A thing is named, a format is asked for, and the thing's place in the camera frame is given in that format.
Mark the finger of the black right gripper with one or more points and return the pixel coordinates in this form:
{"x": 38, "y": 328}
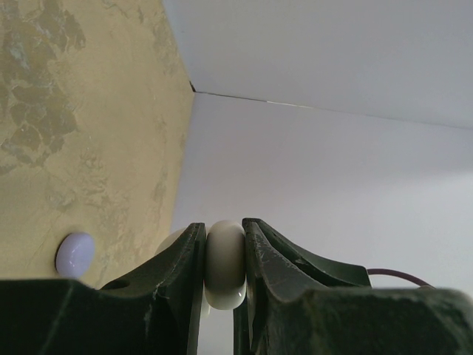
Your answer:
{"x": 328, "y": 272}

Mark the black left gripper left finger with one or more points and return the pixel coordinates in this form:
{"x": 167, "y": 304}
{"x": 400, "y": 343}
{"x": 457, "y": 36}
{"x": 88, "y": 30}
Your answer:
{"x": 154, "y": 309}

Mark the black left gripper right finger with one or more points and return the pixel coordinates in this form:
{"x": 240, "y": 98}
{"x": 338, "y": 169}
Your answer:
{"x": 287, "y": 312}

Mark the white earbud charging case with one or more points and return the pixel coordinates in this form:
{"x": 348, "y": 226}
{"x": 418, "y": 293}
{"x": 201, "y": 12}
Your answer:
{"x": 224, "y": 275}

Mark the purple earbud charging case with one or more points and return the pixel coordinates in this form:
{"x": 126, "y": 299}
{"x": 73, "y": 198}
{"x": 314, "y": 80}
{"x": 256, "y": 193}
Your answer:
{"x": 75, "y": 255}

